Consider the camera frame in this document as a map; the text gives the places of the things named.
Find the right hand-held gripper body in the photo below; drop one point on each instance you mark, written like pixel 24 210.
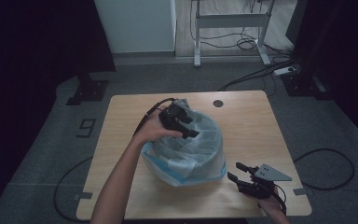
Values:
pixel 261 187

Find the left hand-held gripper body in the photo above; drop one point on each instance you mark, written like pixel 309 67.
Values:
pixel 172 116

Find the white plastic bag blue band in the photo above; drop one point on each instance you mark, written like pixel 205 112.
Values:
pixel 195 155

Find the person's right hand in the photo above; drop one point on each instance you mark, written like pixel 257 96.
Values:
pixel 273 205

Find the person's left hand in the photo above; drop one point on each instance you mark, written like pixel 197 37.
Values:
pixel 150 129

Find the dark round table grommet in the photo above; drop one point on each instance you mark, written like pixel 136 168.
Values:
pixel 218 103

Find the grey tape piece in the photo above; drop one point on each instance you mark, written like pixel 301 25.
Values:
pixel 83 196
pixel 300 191

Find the black stand base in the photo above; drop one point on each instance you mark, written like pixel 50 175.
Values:
pixel 301 85
pixel 88 90

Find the white cabinet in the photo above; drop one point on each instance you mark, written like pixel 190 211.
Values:
pixel 136 25

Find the white power strip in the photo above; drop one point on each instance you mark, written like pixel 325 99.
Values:
pixel 284 71

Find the dark curtain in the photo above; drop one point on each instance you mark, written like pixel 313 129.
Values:
pixel 348 46
pixel 28 46

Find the desk with white frame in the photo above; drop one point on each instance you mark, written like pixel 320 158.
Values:
pixel 230 20

